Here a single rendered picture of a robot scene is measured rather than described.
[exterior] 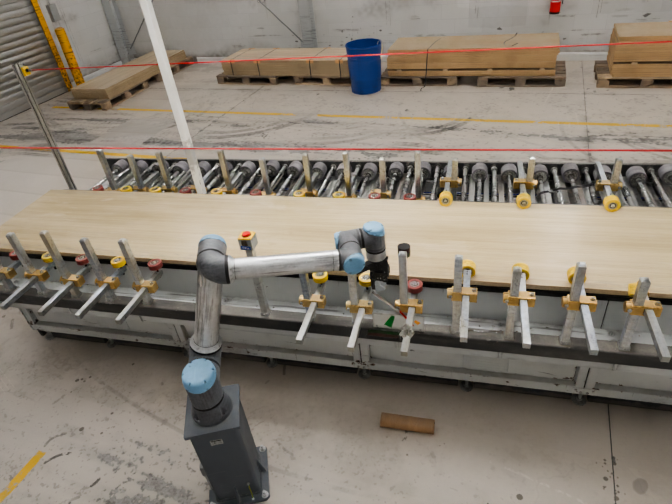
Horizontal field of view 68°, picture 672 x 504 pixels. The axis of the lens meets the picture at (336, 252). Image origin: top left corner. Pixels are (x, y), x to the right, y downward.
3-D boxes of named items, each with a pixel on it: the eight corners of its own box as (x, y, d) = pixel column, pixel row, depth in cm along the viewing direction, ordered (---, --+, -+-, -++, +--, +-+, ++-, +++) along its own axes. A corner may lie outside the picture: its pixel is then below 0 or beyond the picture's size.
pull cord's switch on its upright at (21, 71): (85, 202, 406) (22, 63, 342) (70, 202, 410) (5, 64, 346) (92, 197, 412) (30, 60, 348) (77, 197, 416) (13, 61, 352)
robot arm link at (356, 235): (335, 242, 206) (364, 237, 207) (331, 228, 215) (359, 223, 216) (337, 261, 211) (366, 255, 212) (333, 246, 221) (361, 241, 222)
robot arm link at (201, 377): (189, 412, 224) (177, 387, 214) (192, 383, 238) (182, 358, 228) (222, 406, 225) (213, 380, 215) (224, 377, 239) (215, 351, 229)
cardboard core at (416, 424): (433, 428, 275) (379, 421, 282) (433, 437, 279) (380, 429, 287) (434, 416, 281) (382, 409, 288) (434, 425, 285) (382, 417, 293)
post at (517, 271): (511, 348, 243) (522, 270, 215) (503, 347, 244) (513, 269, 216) (510, 342, 246) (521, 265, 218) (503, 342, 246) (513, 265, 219)
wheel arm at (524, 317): (530, 349, 204) (532, 342, 202) (521, 348, 205) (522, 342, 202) (524, 273, 242) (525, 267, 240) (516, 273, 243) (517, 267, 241)
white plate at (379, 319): (424, 332, 249) (424, 317, 243) (373, 327, 256) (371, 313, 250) (424, 331, 250) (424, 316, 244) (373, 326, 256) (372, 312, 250)
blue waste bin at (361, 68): (379, 96, 749) (376, 46, 707) (343, 96, 769) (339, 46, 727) (389, 84, 793) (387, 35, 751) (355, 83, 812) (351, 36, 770)
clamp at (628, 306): (660, 318, 211) (663, 309, 208) (624, 315, 215) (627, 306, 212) (656, 308, 216) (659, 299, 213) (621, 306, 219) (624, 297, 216)
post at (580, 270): (568, 347, 234) (587, 265, 206) (560, 346, 235) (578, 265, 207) (567, 341, 237) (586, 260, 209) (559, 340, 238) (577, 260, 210)
